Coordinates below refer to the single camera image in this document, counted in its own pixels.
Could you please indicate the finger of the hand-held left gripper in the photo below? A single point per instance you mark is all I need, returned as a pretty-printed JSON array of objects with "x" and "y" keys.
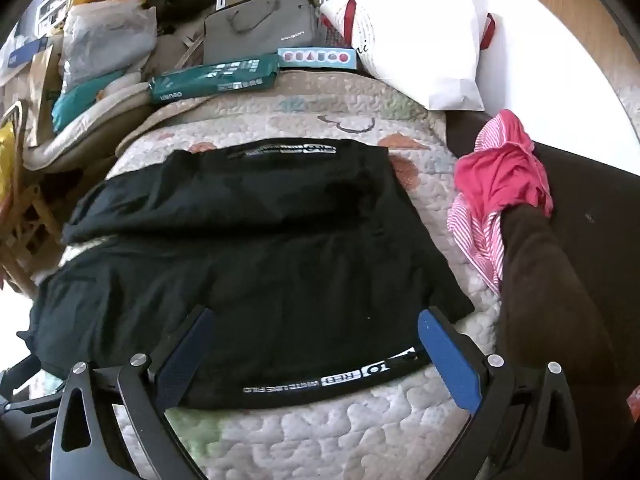
[{"x": 22, "y": 405}]

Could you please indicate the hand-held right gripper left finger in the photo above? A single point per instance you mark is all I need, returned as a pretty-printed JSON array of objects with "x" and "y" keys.
[{"x": 182, "y": 360}]

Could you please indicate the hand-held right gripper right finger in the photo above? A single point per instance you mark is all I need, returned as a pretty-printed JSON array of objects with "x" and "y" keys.
[{"x": 445, "y": 360}]

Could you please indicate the black pants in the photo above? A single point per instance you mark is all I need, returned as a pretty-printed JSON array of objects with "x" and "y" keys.
[{"x": 250, "y": 260}]

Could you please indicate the quilted heart print blanket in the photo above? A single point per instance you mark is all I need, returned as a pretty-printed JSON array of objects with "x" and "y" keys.
[{"x": 350, "y": 440}]

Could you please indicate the wooden chair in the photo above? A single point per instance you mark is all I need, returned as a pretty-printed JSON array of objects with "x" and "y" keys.
[{"x": 30, "y": 240}]

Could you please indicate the pink striped garment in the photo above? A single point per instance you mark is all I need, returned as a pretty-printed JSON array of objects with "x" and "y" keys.
[{"x": 500, "y": 175}]

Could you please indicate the beige cushion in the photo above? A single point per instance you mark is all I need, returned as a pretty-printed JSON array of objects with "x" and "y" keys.
[{"x": 80, "y": 137}]

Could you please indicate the yellow bear print bag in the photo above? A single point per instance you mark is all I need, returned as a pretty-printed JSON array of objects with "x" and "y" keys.
[{"x": 6, "y": 160}]

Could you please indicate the teal cloth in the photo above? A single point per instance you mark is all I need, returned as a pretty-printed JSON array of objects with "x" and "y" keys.
[{"x": 80, "y": 102}]

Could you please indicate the green packet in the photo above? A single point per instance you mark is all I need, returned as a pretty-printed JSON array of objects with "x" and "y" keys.
[{"x": 215, "y": 77}]

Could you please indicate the brown paper bag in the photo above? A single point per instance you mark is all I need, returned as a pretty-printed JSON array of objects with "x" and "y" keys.
[{"x": 42, "y": 95}]

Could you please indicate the light blue shapes box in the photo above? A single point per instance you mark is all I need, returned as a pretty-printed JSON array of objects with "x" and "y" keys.
[{"x": 315, "y": 57}]

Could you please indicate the grey plastic bag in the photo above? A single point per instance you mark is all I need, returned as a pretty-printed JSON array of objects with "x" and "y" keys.
[{"x": 105, "y": 40}]

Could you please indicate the grey laptop bag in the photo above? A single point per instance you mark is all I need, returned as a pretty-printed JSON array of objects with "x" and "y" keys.
[{"x": 260, "y": 30}]

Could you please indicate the wooden panel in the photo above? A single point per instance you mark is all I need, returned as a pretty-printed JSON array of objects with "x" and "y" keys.
[{"x": 565, "y": 15}]

